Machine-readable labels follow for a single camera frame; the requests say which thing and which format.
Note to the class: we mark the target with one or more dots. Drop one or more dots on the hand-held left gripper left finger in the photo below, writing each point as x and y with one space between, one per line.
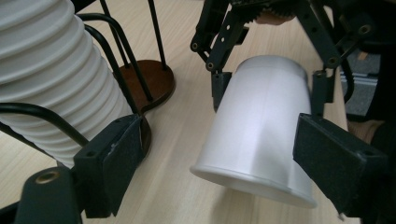
118 149

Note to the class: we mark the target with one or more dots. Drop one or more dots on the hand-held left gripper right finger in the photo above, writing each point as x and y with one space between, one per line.
336 155

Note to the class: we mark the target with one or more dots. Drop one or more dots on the white plastic cup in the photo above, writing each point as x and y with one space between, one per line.
258 130

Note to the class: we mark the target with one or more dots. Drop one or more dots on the stack of white cups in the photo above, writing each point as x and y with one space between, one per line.
46 62

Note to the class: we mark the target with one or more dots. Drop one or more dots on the metal floor rail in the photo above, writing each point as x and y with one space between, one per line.
362 81

